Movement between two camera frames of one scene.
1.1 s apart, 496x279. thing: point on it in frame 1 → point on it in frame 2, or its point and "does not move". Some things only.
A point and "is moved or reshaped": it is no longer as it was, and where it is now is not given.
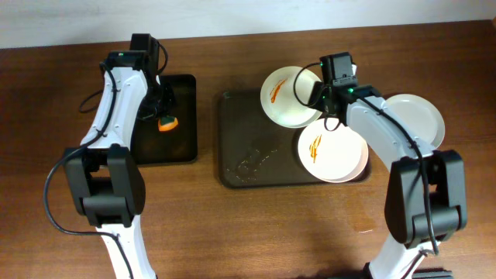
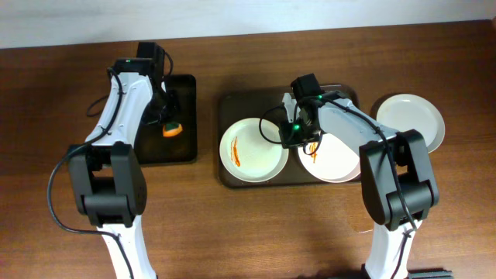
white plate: [421, 115] does not move
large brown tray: [256, 152] does not move
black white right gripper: [329, 109] → [307, 136]
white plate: [337, 156] does not move
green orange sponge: [167, 123] is moved or reshaped
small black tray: [171, 138] does not move
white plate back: [285, 96] → [246, 153]
